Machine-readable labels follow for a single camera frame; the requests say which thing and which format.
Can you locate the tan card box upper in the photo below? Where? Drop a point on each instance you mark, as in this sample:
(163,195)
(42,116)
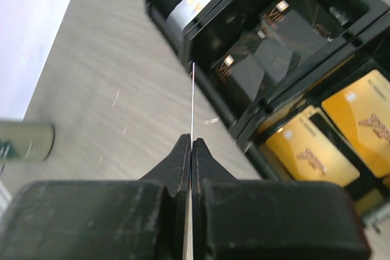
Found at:
(361,112)

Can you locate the black card stack lower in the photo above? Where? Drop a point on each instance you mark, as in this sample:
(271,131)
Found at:
(253,65)

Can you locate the green soap pump bottle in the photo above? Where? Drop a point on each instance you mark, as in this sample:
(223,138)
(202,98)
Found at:
(26,141)

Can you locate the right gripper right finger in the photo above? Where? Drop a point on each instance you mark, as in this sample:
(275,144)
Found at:
(265,219)

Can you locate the black card stack upper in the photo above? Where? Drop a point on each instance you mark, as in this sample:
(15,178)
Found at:
(305,26)

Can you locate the black compartment tray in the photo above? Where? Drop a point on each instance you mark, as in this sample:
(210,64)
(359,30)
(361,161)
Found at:
(301,85)

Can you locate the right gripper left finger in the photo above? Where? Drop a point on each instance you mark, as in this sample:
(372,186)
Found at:
(108,219)

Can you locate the black card stack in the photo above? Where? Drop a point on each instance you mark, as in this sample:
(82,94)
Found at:
(253,65)
(305,26)

